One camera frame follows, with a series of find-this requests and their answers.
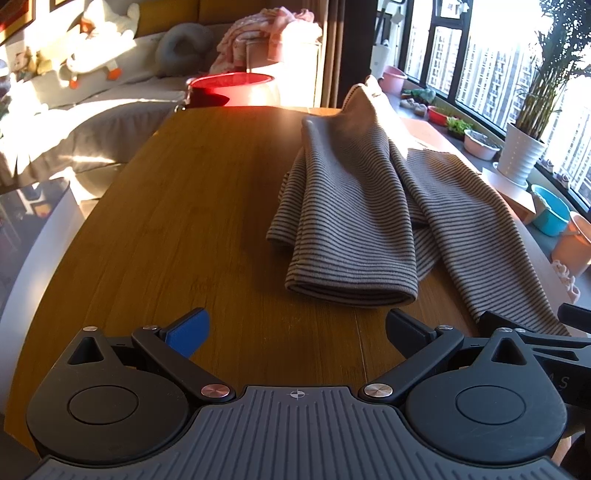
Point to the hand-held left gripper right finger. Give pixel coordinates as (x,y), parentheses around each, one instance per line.
(406,332)

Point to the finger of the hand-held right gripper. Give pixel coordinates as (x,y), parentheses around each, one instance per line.
(558,346)
(577,316)

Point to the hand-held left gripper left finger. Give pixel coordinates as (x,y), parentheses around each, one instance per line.
(187,334)

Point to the grey striped sweater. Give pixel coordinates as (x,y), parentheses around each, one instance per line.
(360,198)

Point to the peach bucket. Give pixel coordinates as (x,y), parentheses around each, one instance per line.
(572,244)

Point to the blue basin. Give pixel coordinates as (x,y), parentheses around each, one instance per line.
(549,212)

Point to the potted palm in white pot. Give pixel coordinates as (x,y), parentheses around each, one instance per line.
(521,152)

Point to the pink bowl with plant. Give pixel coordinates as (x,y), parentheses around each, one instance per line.
(480,145)

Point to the tray of green seedlings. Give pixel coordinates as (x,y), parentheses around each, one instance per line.
(459,127)

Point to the red basin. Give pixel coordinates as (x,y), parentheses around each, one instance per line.
(437,115)

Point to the pair of shoes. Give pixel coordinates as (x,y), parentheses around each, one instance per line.
(414,108)

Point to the grey sofa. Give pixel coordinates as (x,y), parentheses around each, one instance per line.
(92,120)

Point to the green plush toy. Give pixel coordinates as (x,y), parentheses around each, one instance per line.
(424,96)

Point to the red bucket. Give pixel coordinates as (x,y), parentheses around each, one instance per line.
(231,90)

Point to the pink basin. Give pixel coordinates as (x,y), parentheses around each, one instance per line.
(393,79)

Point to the black framed window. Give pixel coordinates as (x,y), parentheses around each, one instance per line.
(459,69)

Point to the white cabinet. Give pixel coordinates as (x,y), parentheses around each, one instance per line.
(295,78)

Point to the grey neck pillow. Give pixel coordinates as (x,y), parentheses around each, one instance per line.
(184,48)

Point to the white upright vacuum cleaner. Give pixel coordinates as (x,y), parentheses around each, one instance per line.
(385,41)

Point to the beige curtain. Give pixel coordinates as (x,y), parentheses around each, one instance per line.
(344,46)

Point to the pink blanket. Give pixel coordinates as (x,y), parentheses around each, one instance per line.
(263,34)

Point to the white goose plush toy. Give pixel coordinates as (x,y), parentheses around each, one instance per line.
(99,37)

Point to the small plush toys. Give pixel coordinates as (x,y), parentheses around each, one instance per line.
(27,62)

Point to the framed red wall picture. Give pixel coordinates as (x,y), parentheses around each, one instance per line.
(14,18)

